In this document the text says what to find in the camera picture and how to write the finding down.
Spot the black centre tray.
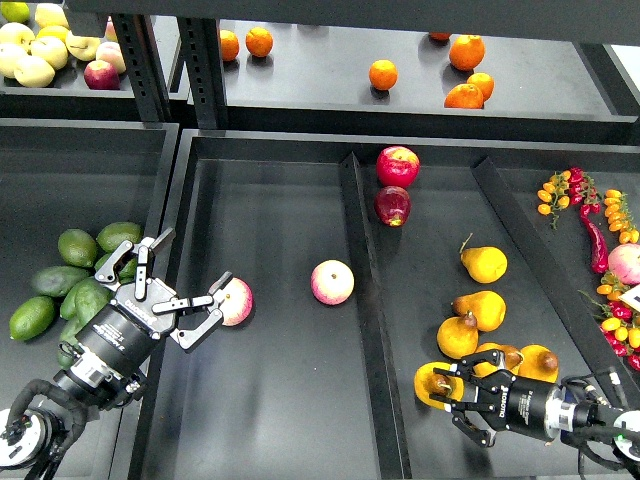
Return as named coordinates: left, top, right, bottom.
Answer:
left=111, top=131, right=639, bottom=479

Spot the yellow pear stem up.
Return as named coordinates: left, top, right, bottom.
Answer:
left=413, top=361, right=465, bottom=410

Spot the yellow pear left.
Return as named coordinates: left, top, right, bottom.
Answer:
left=436, top=311, right=479, bottom=360

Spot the white label card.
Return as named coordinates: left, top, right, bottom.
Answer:
left=619, top=285, right=640, bottom=312

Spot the pink peach right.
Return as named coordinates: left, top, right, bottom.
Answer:
left=608, top=243, right=639, bottom=285

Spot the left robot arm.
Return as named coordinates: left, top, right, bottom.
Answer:
left=1, top=229, right=233, bottom=479

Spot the black shelf post right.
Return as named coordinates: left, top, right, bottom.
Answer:
left=177, top=17, right=229, bottom=130

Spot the green avocado centre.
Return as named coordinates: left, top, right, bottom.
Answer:
left=59, top=282, right=81, bottom=321

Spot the dark red apple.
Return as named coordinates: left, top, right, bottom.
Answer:
left=374, top=186, right=411, bottom=228

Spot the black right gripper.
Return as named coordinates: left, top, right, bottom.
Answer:
left=433, top=349, right=560, bottom=448

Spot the black left tray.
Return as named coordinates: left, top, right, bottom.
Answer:
left=0, top=118, right=181, bottom=480

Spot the yellow pear lower right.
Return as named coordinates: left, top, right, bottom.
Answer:
left=518, top=344, right=559, bottom=383

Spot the mixed cherry tomatoes lower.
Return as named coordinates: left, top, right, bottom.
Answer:
left=581, top=270, right=639, bottom=372

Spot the red cherry tomato bunch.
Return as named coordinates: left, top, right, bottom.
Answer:
left=569, top=167, right=601, bottom=217

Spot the dark avocado left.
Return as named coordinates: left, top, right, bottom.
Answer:
left=31, top=265, right=90, bottom=298

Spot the pale yellow apple front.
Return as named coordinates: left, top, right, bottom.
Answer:
left=14, top=56, right=55, bottom=88

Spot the bright red apple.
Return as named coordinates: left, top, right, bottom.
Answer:
left=376, top=146, right=420, bottom=189

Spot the pink apple left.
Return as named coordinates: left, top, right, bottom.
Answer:
left=213, top=277, right=253, bottom=327

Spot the green avocado top left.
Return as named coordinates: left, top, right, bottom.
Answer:
left=58, top=229, right=98, bottom=268

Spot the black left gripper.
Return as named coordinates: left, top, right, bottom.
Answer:
left=74, top=227, right=234, bottom=386

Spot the pink apple centre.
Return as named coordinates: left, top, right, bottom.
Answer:
left=310, top=259, right=354, bottom=306

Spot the yellow pear lower centre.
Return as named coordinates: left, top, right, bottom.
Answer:
left=474, top=342, right=524, bottom=377

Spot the green avocado second row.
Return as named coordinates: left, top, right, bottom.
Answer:
left=94, top=253, right=137, bottom=282

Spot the black tray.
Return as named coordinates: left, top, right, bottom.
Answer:
left=0, top=118, right=181, bottom=480
left=111, top=131, right=639, bottom=479

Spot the orange tomato bunch right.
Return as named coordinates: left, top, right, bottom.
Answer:
left=604, top=189, right=639, bottom=244

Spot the green avocado top right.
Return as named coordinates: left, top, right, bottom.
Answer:
left=96, top=222, right=143, bottom=253

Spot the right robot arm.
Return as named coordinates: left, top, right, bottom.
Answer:
left=428, top=349, right=639, bottom=479

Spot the dark green avocado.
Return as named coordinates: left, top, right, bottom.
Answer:
left=75, top=281, right=112, bottom=327

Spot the pink apple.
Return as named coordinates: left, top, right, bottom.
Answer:
left=310, top=259, right=354, bottom=306
left=213, top=277, right=253, bottom=327

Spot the black shelf post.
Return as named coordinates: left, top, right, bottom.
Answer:
left=177, top=17, right=229, bottom=130
left=111, top=13, right=172, bottom=123

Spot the red apple on shelf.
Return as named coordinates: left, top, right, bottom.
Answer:
left=84, top=60, right=120, bottom=90

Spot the orange cherry tomato bunch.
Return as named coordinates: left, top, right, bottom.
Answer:
left=537, top=170, right=571, bottom=229

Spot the pale peach on shelf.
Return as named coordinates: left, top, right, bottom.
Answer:
left=96, top=41, right=126, bottom=74

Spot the black shelf post left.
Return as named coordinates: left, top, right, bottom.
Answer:
left=111, top=13, right=172, bottom=123

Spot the yellow apple with stem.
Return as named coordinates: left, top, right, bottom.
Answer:
left=65, top=31, right=101, bottom=62

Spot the yellow pear middle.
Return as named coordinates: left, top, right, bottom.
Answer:
left=452, top=290, right=507, bottom=332

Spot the bright green avocado far left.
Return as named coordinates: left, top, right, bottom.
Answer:
left=9, top=296, right=56, bottom=341

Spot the red chili pepper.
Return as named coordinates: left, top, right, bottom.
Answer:
left=579, top=204, right=609, bottom=274

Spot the green avocado bottom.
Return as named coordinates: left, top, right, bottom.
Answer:
left=57, top=317, right=83, bottom=369

